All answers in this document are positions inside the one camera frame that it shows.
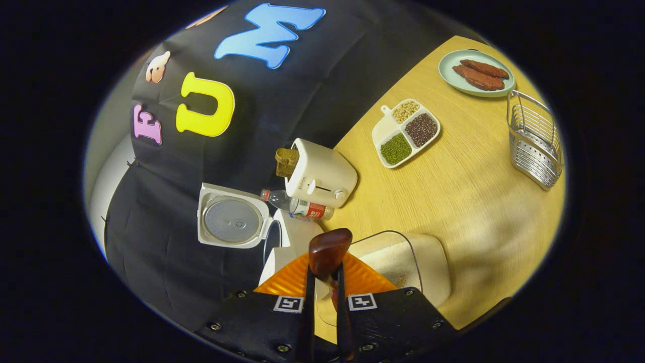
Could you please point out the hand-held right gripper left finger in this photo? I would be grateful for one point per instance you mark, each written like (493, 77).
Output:
(308, 317)

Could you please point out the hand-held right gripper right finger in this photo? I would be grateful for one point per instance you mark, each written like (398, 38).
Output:
(342, 322)

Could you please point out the brown wooden spoon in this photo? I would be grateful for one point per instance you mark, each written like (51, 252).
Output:
(330, 252)

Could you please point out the clear rice container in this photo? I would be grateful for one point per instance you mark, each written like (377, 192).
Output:
(428, 262)

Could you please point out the white rice cooker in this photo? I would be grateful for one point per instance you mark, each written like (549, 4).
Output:
(232, 219)

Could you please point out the clear water bottle red label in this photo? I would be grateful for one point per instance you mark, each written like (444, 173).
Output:
(302, 206)

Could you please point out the white toaster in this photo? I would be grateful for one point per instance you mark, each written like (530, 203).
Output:
(322, 174)

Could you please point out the brown bread slice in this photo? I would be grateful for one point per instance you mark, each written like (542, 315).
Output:
(285, 170)
(288, 155)

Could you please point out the white divided bean dish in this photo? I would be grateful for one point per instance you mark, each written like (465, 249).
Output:
(403, 136)

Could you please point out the pale green plate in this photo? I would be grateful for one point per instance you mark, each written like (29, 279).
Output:
(448, 68)

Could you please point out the brown meat steak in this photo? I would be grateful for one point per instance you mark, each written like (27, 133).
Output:
(476, 79)
(486, 68)

